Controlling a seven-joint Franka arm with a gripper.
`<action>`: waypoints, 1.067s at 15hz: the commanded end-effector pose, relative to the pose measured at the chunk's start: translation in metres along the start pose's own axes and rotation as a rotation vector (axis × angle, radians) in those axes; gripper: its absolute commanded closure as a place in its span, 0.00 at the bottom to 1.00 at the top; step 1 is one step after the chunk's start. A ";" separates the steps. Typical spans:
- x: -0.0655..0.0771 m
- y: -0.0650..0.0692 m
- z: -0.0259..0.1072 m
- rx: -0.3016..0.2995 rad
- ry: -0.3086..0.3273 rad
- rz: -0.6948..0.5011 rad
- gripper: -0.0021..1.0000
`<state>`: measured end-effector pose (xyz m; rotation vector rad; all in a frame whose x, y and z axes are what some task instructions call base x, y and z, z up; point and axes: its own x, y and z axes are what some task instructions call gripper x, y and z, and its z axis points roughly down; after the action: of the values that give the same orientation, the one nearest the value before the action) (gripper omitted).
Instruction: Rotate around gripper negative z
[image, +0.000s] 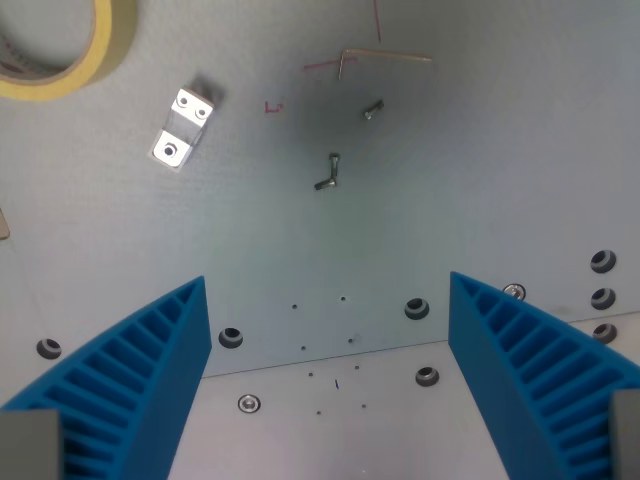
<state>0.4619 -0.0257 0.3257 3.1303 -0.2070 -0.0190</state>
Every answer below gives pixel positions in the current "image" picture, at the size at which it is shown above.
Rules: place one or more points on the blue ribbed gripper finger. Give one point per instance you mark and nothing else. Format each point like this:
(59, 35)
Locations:
(525, 380)
(135, 380)

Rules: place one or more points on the silver countersunk table bolt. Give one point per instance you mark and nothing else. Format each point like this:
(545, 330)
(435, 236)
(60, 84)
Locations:
(249, 403)
(514, 290)

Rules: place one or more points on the brown cardboard piece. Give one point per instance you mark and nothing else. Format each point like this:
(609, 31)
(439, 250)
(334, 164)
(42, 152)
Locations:
(2, 225)

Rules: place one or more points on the small dark cap screw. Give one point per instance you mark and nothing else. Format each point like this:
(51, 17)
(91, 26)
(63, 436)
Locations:
(334, 164)
(373, 109)
(326, 183)

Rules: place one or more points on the yellow masking tape roll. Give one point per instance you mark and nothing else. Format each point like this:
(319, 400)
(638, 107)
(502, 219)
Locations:
(107, 47)

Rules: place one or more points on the brass-coloured allen key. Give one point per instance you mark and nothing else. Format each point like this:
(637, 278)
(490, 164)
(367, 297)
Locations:
(385, 53)

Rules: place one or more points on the silver metal angle bracket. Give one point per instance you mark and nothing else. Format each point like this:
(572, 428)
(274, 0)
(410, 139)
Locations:
(175, 132)

